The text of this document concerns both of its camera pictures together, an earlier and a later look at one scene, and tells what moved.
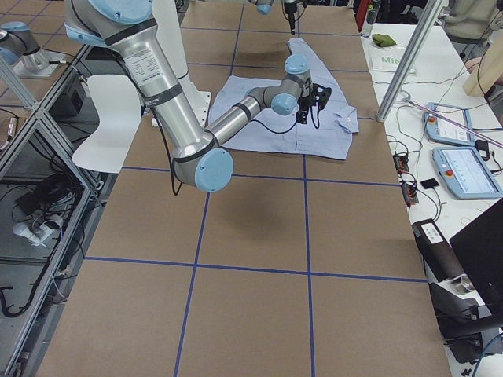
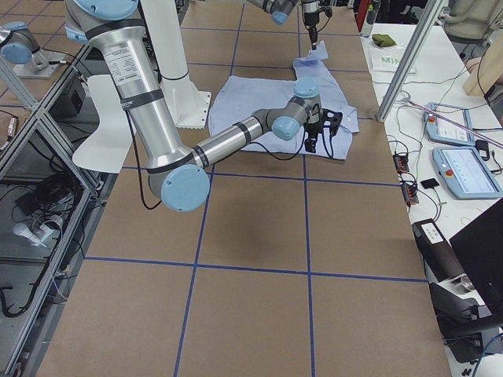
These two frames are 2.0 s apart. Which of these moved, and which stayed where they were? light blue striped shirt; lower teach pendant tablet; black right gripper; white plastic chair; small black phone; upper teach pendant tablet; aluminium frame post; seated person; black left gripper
Moved: black left gripper; black right gripper; light blue striped shirt
Stayed: white plastic chair; upper teach pendant tablet; aluminium frame post; lower teach pendant tablet; small black phone; seated person
